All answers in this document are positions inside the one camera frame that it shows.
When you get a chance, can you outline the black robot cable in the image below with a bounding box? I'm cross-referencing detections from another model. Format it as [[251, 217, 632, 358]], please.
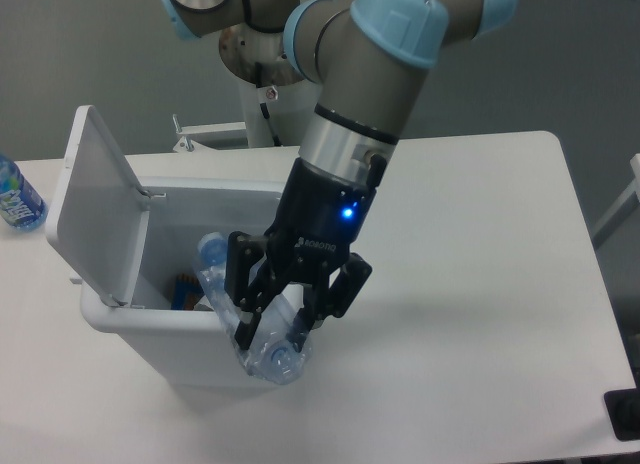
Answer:
[[253, 61, 283, 148]]

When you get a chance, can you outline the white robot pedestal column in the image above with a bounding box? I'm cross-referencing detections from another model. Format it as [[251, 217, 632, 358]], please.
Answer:
[[218, 23, 326, 148]]

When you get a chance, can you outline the white plastic trash can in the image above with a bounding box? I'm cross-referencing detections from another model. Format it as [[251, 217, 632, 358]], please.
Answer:
[[80, 180, 282, 388]]

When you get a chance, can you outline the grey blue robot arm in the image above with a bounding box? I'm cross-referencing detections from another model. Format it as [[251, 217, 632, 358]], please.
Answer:
[[162, 0, 518, 350]]

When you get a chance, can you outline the white metal base frame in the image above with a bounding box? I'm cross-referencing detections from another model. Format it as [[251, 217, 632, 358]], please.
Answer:
[[172, 114, 306, 153]]

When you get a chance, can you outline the white trash can lid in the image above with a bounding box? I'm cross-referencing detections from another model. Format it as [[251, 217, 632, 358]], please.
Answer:
[[45, 105, 170, 310]]

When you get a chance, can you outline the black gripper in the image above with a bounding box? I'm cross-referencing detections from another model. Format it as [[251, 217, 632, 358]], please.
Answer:
[[224, 158, 378, 353]]

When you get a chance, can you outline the black table corner clamp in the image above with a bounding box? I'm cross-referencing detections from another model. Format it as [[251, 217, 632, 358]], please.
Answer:
[[604, 388, 639, 442]]

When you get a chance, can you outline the blue labelled water bottle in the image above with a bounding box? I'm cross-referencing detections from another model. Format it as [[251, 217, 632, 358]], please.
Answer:
[[1, 155, 48, 232]]

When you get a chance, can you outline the white furniture leg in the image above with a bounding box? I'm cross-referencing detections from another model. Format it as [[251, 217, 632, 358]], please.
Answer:
[[591, 154, 639, 250]]

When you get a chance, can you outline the blue orange snack packet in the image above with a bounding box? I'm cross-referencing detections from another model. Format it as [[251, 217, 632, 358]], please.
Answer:
[[171, 274, 203, 311]]

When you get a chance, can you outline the crushed clear plastic bottle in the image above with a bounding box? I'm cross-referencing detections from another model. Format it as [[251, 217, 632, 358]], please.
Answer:
[[194, 232, 312, 385]]

